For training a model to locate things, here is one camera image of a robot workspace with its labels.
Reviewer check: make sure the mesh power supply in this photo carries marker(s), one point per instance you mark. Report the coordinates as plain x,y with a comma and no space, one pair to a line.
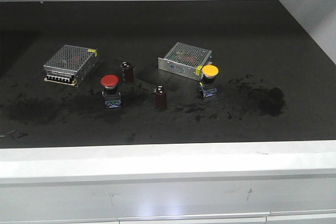
70,65
185,60

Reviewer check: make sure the front dark red capacitor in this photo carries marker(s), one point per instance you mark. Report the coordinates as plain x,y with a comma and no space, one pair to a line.
160,97

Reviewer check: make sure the left mesh power supply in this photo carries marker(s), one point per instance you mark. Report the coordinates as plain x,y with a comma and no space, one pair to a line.
70,65

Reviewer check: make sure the rear dark red capacitor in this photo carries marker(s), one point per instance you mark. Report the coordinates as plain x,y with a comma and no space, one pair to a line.
127,72

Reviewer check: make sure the white cabinet front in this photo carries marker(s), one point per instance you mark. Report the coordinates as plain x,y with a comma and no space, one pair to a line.
262,182

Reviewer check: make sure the dark red capacitor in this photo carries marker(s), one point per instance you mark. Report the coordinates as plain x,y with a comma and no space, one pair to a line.
127,72
160,97

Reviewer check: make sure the right mesh power supply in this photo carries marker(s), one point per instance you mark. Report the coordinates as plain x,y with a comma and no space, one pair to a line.
185,60

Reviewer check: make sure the yellow mushroom push button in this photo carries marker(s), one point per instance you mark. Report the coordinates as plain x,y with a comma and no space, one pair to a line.
207,85

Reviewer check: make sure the red mushroom push button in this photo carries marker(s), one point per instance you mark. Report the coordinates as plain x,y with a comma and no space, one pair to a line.
110,93

